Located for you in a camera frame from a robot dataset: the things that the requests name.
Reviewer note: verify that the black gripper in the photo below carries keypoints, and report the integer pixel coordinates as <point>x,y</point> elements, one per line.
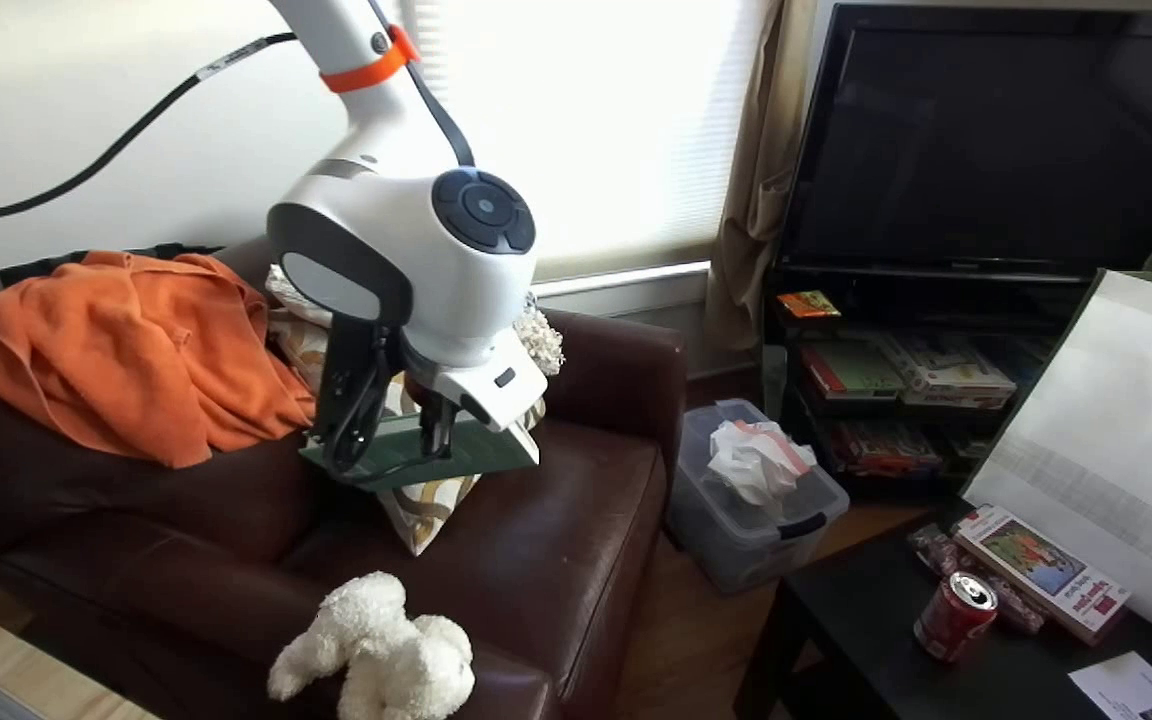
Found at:
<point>356,383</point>

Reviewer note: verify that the green paperback book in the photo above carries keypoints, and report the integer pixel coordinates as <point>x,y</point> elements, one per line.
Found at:
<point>469,459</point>

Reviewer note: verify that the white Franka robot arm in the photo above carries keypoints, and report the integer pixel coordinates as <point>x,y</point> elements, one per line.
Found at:
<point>390,227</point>

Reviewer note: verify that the brown leather sofa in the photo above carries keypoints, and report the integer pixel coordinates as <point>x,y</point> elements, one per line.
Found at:
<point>548,535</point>

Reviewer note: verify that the red green book stack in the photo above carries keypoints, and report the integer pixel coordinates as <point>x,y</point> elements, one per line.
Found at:
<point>851,368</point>

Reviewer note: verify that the pale book stack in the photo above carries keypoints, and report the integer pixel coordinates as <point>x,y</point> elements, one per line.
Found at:
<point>959,375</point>

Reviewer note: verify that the yellow wave patterned pillow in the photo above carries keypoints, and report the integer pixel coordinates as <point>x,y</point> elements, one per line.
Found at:
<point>431,512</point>

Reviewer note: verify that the white plush toy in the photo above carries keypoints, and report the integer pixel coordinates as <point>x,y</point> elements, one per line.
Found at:
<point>382,654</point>

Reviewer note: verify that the orange fleece blanket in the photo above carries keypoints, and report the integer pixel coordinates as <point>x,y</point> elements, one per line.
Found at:
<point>136,347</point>

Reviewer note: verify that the crumpled white paper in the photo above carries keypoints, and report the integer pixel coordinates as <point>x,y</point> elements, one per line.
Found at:
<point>759,462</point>

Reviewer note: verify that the white window blind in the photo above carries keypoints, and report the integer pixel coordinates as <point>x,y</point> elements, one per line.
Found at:
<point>631,120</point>

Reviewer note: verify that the beige window curtain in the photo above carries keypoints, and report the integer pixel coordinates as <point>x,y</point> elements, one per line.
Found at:
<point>759,201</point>

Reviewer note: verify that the small orange card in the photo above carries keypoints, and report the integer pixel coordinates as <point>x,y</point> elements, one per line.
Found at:
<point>809,306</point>

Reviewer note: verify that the black coffee table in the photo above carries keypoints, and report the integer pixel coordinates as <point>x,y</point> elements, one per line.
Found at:
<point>857,642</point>

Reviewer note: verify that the red soda can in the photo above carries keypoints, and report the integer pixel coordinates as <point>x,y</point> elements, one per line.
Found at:
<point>952,618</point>

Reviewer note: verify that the white colourful printed box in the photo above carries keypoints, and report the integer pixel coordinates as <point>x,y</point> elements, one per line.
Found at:
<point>1040,565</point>

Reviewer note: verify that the black flat screen television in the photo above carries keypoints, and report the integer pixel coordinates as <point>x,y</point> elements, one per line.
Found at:
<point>991,146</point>

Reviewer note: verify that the white shopping bag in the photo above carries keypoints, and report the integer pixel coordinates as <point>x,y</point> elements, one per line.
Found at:
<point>1110,443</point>

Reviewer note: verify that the white paper sheet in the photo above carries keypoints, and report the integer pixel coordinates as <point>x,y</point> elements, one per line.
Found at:
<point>1131,688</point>

